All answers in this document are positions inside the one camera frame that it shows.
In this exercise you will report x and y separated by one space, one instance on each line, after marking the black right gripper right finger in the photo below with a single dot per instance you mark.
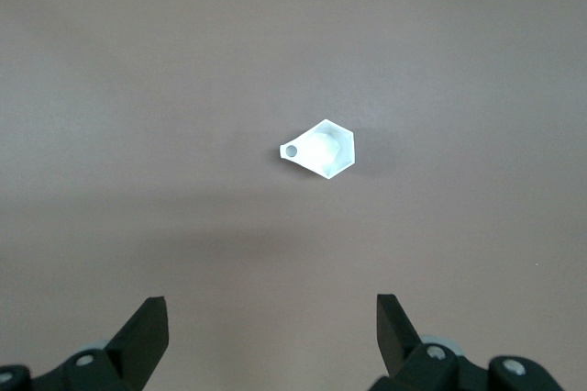
403 345

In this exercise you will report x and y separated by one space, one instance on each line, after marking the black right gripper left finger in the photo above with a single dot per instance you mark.
137 345

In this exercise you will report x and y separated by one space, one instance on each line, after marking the white faceted plastic cup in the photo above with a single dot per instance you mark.
321 152

